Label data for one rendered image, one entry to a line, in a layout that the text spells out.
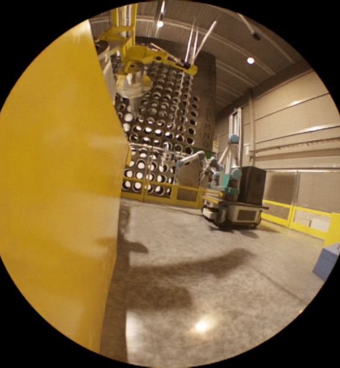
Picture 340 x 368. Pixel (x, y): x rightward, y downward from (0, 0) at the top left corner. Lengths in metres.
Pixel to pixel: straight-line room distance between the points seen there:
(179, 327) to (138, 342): 0.14
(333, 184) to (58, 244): 7.29
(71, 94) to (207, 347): 0.60
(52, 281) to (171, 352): 0.38
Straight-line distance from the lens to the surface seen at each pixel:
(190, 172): 3.38
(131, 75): 1.32
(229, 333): 0.55
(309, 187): 7.41
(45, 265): 0.15
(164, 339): 0.48
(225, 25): 9.50
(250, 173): 1.87
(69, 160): 0.16
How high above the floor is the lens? 0.45
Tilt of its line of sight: 1 degrees down
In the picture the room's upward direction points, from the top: 9 degrees clockwise
